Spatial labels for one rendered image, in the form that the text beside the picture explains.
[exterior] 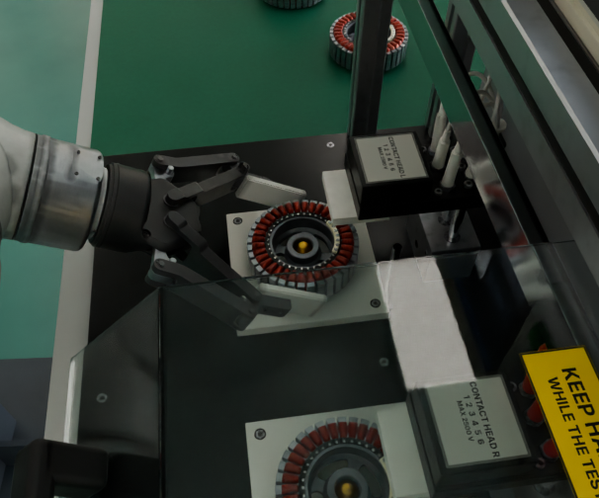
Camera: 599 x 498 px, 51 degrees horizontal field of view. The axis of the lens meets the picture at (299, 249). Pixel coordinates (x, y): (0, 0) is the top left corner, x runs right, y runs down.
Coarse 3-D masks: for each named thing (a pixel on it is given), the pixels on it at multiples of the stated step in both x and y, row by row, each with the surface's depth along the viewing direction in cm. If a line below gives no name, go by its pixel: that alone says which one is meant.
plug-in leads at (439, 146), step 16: (480, 96) 53; (496, 96) 51; (496, 112) 51; (448, 128) 53; (496, 128) 56; (432, 144) 58; (448, 144) 54; (464, 160) 58; (448, 176) 55; (464, 176) 57
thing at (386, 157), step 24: (360, 144) 56; (384, 144) 56; (408, 144) 56; (360, 168) 54; (384, 168) 54; (408, 168) 54; (336, 192) 58; (360, 192) 54; (384, 192) 54; (408, 192) 54; (432, 192) 56; (456, 192) 56; (336, 216) 56; (360, 216) 56; (384, 216) 56; (456, 216) 59
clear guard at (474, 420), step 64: (448, 256) 31; (512, 256) 31; (576, 256) 31; (128, 320) 30; (192, 320) 28; (256, 320) 28; (320, 320) 28; (384, 320) 28; (448, 320) 28; (512, 320) 28; (576, 320) 28; (128, 384) 28; (192, 384) 26; (256, 384) 26; (320, 384) 26; (384, 384) 26; (448, 384) 26; (512, 384) 26; (128, 448) 26; (192, 448) 25; (256, 448) 25; (320, 448) 25; (384, 448) 25; (448, 448) 25; (512, 448) 25
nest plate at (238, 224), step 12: (228, 216) 69; (240, 216) 69; (252, 216) 69; (228, 228) 68; (240, 228) 68; (360, 228) 68; (228, 240) 67; (240, 240) 67; (360, 240) 67; (240, 252) 66; (324, 252) 66; (360, 252) 66; (372, 252) 66; (240, 264) 65
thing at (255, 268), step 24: (264, 216) 65; (288, 216) 65; (312, 216) 65; (264, 240) 63; (288, 240) 64; (312, 240) 64; (336, 240) 62; (264, 264) 61; (288, 264) 61; (312, 264) 63; (336, 264) 61
